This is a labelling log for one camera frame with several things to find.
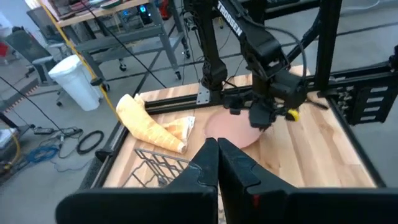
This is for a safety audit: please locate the pink plate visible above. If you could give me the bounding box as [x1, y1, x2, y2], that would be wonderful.
[203, 110, 266, 150]

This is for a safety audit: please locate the white trash bin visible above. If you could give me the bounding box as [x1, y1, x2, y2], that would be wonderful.
[47, 54, 104, 113]

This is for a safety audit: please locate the black hanging cable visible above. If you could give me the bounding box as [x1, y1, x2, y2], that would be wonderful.
[79, 0, 168, 90]

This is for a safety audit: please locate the black coiled cable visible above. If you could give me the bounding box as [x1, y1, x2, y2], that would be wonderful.
[76, 129, 106, 156]

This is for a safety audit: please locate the blue cable bundle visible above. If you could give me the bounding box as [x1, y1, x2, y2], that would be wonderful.
[24, 144, 95, 174]

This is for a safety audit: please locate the yellow hanging cord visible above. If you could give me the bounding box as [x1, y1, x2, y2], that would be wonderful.
[36, 0, 121, 121]

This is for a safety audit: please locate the grey metal workbench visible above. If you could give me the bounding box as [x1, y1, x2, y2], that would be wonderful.
[55, 0, 192, 93]

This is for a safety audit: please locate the yellow checked dish towel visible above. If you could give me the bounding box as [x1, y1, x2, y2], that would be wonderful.
[115, 93, 197, 154]

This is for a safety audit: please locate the yellow gripper tag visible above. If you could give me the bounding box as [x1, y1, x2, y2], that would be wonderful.
[285, 108, 301, 123]

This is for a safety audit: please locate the black equipment box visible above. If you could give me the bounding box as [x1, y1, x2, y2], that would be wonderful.
[330, 46, 398, 126]

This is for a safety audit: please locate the grey wire dish rack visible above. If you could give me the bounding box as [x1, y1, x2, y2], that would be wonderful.
[121, 147, 192, 189]

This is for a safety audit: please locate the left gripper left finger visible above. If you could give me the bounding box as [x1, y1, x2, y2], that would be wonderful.
[55, 138, 220, 224]

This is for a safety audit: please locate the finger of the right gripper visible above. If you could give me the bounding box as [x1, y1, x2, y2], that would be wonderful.
[248, 105, 278, 131]
[223, 96, 250, 116]

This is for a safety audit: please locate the grey office chair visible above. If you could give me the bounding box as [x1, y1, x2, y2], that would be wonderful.
[4, 26, 63, 107]

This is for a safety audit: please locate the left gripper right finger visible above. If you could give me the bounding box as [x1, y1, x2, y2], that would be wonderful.
[217, 138, 398, 224]

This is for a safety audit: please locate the silver metal bracket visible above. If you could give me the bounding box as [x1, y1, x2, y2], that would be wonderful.
[196, 83, 212, 105]

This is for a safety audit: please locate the black aluminium table frame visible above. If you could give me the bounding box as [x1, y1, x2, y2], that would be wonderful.
[79, 0, 398, 189]

